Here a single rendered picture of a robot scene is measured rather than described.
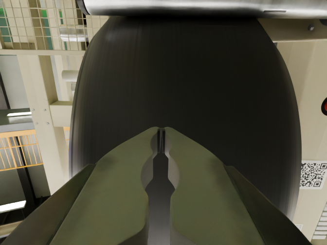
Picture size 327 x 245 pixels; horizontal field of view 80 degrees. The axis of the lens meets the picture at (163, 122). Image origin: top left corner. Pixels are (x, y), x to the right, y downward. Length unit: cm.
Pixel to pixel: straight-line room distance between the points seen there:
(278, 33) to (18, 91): 986
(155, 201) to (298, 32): 37
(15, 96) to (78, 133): 989
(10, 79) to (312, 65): 990
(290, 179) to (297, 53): 28
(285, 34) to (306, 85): 11
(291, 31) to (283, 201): 31
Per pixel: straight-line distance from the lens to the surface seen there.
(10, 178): 1182
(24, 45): 103
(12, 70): 994
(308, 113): 47
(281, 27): 50
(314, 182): 57
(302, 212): 62
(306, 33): 43
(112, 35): 29
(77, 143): 25
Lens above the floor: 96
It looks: 21 degrees up
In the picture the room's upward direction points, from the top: 179 degrees counter-clockwise
